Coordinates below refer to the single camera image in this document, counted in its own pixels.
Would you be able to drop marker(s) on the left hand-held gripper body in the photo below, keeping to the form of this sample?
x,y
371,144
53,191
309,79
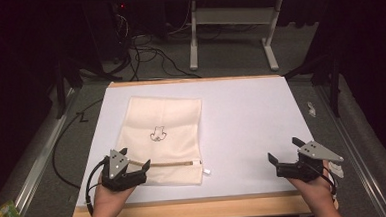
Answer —
x,y
118,179

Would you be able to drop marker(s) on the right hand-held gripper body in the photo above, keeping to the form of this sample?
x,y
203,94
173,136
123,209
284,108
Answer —
x,y
304,169

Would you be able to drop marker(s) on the cream zippered mesh laundry bag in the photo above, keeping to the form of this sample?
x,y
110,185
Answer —
x,y
163,123

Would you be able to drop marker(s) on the person's right hand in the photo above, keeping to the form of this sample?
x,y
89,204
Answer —
x,y
310,187

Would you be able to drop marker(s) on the person's left hand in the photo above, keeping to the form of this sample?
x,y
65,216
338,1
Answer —
x,y
110,199

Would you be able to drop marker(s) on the small clear plastic scrap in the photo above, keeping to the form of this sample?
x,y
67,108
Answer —
x,y
311,109

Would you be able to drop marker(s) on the white table mat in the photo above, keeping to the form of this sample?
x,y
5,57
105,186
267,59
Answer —
x,y
248,125

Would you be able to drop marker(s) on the black metal stand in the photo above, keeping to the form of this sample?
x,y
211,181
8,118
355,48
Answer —
x,y
326,71
68,85

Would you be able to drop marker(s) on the metal floor rail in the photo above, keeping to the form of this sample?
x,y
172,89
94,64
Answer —
x,y
40,156
353,153

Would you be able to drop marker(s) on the white desk frame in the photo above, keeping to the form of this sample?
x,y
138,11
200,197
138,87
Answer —
x,y
233,16

